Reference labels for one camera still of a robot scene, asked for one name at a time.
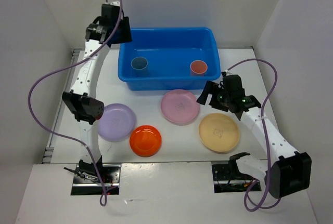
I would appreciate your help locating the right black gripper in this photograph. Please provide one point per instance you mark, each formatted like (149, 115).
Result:
(210, 88)

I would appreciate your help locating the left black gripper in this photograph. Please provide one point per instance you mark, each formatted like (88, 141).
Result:
(127, 35)

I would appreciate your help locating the pink cup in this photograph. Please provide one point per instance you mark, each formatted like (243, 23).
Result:
(198, 68)

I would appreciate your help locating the blue cup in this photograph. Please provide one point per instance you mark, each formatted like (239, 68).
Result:
(140, 66)

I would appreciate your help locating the pink plate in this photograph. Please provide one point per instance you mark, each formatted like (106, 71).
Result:
(179, 106)

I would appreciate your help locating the yellow plate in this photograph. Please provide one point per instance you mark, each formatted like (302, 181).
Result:
(218, 132)

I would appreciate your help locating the orange plate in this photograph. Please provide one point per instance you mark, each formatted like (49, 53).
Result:
(145, 141)

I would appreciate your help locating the purple plate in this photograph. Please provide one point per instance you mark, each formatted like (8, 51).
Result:
(116, 123)

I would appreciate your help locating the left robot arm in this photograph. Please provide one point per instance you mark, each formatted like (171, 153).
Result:
(82, 103)

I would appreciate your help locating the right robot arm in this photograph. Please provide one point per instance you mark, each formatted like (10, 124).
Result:
(288, 171)

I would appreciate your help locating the blue plastic bin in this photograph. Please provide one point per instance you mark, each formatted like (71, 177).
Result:
(169, 52)

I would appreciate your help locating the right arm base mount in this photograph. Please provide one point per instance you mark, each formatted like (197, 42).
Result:
(224, 181)

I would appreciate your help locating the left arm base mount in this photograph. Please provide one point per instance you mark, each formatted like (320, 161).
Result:
(87, 184)

